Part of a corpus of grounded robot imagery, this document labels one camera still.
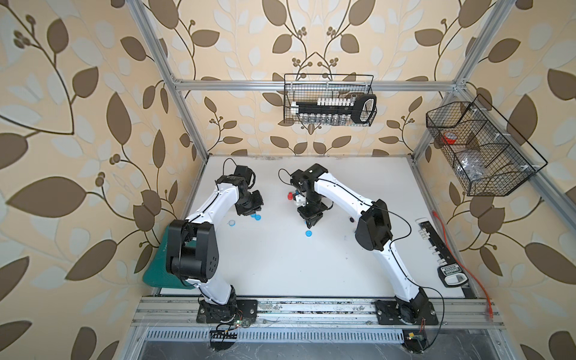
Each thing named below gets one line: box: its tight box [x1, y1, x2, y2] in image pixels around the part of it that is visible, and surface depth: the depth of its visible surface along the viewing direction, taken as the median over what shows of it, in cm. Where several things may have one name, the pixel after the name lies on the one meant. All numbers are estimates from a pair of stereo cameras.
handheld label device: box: [417, 220, 469, 288], surface depth 84 cm
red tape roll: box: [441, 132, 458, 145], surface depth 84 cm
